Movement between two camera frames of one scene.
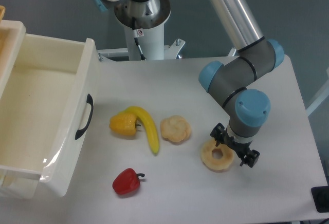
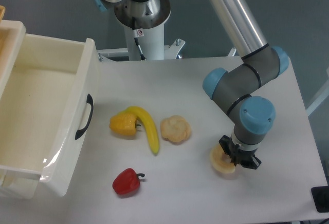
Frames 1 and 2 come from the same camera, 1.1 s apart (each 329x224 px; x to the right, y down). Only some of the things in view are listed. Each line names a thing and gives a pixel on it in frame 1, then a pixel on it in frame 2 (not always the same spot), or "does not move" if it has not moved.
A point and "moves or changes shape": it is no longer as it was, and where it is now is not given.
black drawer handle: x=89 y=100 does not move
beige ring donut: x=213 y=163 moves or changes shape
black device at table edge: x=321 y=197 does not move
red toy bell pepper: x=126 y=181 does not move
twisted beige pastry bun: x=176 y=129 does not move
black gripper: x=239 y=149 -> x=238 y=156
